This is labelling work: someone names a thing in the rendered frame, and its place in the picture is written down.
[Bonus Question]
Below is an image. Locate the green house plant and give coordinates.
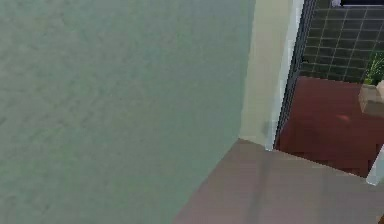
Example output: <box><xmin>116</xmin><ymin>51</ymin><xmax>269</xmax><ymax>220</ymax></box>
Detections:
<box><xmin>364</xmin><ymin>51</ymin><xmax>384</xmax><ymax>86</ymax></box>

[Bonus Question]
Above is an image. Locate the white door frame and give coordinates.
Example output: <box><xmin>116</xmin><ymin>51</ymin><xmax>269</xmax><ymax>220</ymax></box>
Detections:
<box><xmin>264</xmin><ymin>0</ymin><xmax>318</xmax><ymax>152</ymax></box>

